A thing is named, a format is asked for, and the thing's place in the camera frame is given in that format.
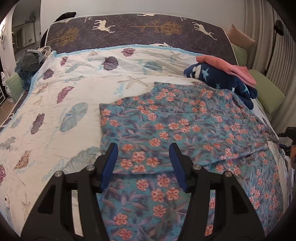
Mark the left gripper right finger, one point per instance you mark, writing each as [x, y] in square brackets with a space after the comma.
[219, 209]

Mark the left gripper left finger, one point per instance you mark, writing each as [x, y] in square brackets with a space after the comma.
[51, 217]

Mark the teal floral garment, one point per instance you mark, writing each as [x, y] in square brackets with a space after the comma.
[213, 127]

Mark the navy star garment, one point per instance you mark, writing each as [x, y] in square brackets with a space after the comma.
[219, 79]

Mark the pile of dark clothes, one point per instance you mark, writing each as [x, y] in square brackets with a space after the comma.
[30, 62]

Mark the green pillow right side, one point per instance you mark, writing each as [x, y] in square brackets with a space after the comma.
[269, 95]

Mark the pink folded garment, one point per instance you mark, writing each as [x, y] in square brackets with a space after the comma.
[239, 71]

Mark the white seashell quilt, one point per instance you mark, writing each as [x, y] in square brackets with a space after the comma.
[58, 126]

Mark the black floor lamp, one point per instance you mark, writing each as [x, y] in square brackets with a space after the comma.
[278, 30]

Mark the tan pillow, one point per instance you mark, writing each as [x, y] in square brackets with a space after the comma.
[239, 38]

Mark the green pillow left side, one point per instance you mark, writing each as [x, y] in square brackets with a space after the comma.
[15, 85]

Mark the dark purple deer mattress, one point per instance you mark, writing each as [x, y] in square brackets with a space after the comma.
[93, 32]

